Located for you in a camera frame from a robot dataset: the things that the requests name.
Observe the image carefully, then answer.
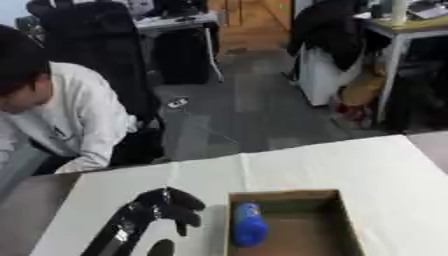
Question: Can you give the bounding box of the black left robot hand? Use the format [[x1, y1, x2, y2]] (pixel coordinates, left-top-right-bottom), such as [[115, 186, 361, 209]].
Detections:
[[122, 186, 209, 256]]

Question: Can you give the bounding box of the tan cardboard box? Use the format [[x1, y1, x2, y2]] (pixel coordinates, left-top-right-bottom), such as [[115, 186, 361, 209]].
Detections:
[[222, 188, 368, 256]]

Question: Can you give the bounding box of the blue cylindrical bottle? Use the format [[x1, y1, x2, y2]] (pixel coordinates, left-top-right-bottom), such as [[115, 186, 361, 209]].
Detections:
[[229, 201, 270, 248]]

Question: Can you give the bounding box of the person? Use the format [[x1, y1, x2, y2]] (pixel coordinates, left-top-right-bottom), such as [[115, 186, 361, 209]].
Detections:
[[0, 23, 142, 178]]

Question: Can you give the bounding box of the black cabinet under desk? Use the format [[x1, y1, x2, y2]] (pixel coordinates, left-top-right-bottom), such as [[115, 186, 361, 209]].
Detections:
[[152, 28, 214, 85]]

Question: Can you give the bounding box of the black office chair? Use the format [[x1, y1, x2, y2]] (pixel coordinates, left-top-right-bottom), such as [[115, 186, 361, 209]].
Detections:
[[24, 0, 167, 164]]

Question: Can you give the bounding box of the white desk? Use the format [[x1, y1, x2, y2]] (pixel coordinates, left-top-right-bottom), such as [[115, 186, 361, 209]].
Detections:
[[131, 9, 228, 84]]

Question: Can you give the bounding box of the chair with black jacket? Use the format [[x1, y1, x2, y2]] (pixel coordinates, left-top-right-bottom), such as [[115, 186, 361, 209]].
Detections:
[[285, 0, 394, 108]]

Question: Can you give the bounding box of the tan bag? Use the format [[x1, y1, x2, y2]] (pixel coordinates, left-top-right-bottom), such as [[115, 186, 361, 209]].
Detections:
[[337, 61, 389, 108]]

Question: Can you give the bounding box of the white table with yellow top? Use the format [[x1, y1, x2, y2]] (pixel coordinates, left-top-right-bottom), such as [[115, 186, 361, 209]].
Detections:
[[355, 13, 448, 124]]

